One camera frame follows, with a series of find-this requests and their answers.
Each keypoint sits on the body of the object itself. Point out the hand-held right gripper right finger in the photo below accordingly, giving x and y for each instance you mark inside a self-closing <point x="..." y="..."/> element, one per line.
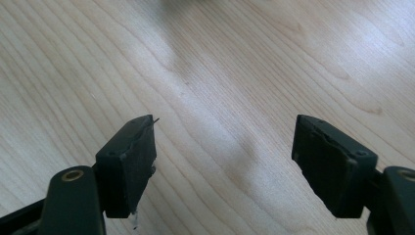
<point x="329" y="169"/>

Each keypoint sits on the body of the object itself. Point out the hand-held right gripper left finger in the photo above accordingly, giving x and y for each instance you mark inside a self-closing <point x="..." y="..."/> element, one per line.
<point x="125" y="173"/>

